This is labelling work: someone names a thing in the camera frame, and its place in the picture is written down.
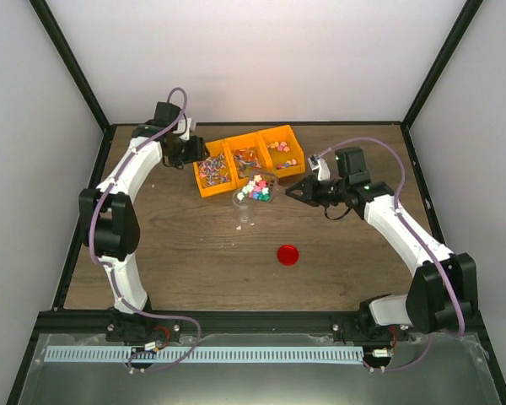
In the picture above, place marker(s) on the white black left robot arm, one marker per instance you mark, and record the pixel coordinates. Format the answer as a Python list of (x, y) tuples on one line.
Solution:
[(108, 222)]

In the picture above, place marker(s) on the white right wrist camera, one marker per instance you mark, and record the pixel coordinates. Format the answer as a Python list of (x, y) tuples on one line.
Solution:
[(319, 166)]

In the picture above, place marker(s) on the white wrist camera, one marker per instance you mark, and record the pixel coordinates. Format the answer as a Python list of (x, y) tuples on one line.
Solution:
[(185, 129), (319, 166)]

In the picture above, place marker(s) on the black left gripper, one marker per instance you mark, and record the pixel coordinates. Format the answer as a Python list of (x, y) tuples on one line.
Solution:
[(196, 153)]

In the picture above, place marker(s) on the clear plastic jar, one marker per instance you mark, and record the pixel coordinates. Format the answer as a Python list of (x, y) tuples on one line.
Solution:
[(243, 208)]

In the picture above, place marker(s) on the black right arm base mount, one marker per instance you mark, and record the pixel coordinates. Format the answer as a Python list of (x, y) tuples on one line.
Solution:
[(357, 327)]

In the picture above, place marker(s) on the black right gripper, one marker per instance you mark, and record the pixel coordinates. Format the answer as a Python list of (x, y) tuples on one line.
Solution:
[(304, 185)]

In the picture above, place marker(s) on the red jar lid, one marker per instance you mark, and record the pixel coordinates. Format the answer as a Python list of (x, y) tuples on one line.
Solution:
[(287, 255)]

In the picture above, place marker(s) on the brown slotted plastic scoop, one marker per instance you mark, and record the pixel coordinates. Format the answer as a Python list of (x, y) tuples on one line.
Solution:
[(262, 186)]

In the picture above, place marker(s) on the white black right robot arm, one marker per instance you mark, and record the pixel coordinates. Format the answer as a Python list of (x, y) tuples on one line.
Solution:
[(443, 294)]

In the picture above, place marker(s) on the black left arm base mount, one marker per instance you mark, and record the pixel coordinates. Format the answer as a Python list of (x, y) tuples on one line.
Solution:
[(133, 328)]

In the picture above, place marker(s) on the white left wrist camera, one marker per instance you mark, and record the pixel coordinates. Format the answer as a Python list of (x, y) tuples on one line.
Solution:
[(185, 129)]

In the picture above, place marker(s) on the light blue slotted cable duct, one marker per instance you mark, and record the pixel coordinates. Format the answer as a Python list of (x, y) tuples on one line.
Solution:
[(208, 355)]

